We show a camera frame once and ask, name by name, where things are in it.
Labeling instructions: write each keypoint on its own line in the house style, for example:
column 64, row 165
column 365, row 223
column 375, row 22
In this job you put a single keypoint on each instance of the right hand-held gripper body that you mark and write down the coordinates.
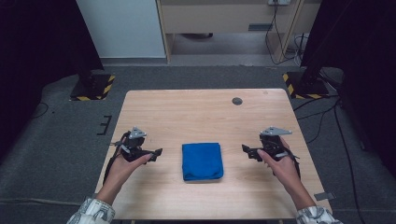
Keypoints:
column 273, row 146

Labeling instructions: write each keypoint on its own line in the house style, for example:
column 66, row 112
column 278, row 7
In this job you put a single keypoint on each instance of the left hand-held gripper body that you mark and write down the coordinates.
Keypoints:
column 135, row 145

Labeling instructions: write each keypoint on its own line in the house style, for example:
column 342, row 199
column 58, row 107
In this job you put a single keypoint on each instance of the blue cloth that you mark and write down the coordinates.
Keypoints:
column 202, row 161

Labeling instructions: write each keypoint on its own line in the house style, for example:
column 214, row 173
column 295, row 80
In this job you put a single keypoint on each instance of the person's right hand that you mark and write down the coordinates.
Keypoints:
column 283, row 171

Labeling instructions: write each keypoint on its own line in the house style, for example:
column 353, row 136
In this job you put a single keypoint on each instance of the person's left hand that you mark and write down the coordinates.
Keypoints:
column 123, row 172

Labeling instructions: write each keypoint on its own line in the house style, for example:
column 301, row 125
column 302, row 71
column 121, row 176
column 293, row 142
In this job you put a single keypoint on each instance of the grey round table grommet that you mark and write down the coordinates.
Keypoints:
column 237, row 101

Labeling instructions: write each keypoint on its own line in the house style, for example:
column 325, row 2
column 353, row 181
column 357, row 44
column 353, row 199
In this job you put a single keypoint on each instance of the black stand base yellow stripes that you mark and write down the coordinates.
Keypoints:
column 311, row 91
column 97, row 87

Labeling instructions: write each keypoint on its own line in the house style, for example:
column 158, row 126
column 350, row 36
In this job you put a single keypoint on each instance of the left patterned sleeve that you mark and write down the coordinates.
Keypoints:
column 91, row 213

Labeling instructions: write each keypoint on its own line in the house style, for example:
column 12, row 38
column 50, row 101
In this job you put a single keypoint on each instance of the patterned sleeve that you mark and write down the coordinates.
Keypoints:
column 317, row 216
column 91, row 213

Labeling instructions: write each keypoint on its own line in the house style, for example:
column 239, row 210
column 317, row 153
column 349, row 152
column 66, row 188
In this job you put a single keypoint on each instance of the right patterned sleeve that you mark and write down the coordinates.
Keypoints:
column 317, row 216

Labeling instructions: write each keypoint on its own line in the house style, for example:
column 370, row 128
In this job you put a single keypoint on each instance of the white panel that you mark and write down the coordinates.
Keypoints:
column 124, row 28

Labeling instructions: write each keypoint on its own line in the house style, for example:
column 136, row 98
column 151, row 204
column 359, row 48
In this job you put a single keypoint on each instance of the light wooden desk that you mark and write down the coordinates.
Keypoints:
column 218, row 18

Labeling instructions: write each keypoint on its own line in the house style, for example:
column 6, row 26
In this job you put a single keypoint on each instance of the black curtain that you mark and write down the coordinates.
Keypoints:
column 37, row 46
column 367, row 46

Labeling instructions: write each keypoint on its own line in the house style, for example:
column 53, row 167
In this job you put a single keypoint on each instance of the white power strip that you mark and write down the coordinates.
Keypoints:
column 280, row 2

